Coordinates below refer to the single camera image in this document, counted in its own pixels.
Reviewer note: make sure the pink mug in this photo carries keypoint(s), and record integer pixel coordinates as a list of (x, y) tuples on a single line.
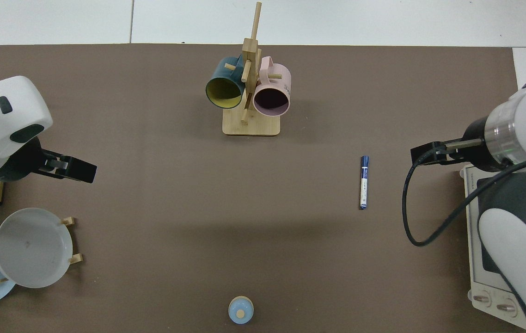
[(274, 81)]

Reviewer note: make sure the wooden cup stand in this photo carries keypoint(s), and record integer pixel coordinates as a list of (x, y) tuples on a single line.
[(251, 125)]

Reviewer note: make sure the pale toaster oven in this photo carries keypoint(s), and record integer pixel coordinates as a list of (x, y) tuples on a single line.
[(473, 263)]

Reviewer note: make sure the brown table cloth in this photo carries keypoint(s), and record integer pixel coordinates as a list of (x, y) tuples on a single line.
[(175, 208)]

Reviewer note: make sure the wooden plate rack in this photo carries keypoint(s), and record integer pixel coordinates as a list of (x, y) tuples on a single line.
[(69, 221)]

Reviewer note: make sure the dark teal mug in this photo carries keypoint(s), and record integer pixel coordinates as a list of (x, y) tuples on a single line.
[(221, 74)]

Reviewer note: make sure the white marker with blue cap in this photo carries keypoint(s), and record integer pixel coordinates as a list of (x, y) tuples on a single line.
[(363, 185)]

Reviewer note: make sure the grey plate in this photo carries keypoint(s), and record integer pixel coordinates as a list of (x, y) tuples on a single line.
[(32, 247)]

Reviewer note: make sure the small blue round bell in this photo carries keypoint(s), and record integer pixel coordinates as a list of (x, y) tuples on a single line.
[(241, 311)]

